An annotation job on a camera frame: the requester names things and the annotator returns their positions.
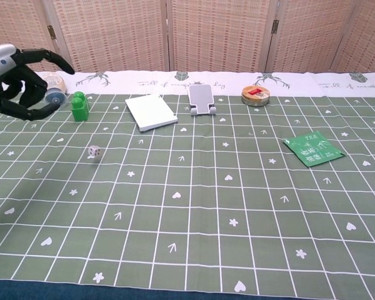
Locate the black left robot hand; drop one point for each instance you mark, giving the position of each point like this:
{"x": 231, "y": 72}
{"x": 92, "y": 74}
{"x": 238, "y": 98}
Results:
{"x": 18, "y": 81}

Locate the white die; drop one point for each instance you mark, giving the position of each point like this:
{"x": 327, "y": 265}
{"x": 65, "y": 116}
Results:
{"x": 94, "y": 152}

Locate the clear jar with blue lid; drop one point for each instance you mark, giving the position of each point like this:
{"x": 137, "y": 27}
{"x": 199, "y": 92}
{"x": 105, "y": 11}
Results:
{"x": 55, "y": 87}

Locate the green toy building block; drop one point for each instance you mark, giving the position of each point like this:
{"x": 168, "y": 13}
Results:
{"x": 80, "y": 107}

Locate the woven folding screen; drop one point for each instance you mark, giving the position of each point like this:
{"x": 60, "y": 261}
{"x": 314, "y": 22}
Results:
{"x": 187, "y": 34}

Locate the grey phone stand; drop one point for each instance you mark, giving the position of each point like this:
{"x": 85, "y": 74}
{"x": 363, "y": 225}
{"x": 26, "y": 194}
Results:
{"x": 201, "y": 100}

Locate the green checked tablecloth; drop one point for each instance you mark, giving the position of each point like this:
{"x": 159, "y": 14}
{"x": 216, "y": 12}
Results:
{"x": 187, "y": 200}

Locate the green tea bag packet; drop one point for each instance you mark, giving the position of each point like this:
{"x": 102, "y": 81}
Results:
{"x": 314, "y": 148}

